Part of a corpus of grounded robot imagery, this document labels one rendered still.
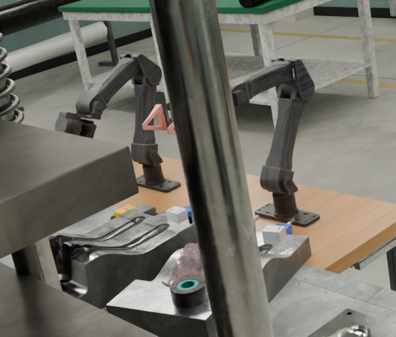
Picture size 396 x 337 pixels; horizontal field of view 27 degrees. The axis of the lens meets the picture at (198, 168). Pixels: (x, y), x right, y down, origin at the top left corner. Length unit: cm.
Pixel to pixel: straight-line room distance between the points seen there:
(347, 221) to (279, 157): 26
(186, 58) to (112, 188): 14
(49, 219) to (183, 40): 20
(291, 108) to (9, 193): 165
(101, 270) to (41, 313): 101
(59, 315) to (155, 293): 84
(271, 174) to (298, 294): 45
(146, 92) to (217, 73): 197
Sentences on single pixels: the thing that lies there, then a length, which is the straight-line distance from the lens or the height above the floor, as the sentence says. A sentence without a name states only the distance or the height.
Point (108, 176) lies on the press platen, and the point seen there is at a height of 152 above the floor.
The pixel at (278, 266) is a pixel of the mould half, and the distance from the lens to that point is 200.
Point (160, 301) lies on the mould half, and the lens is 184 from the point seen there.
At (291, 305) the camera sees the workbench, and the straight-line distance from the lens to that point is 196.
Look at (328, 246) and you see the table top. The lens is 221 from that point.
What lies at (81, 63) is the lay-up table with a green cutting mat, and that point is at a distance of 712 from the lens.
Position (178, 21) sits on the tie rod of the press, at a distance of 76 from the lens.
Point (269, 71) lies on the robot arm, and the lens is 226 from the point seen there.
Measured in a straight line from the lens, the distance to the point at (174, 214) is 226.
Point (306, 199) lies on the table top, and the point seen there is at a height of 80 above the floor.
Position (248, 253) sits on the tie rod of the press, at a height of 141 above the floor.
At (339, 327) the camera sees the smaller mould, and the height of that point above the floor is 87.
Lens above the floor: 177
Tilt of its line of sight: 20 degrees down
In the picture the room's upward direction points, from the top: 11 degrees counter-clockwise
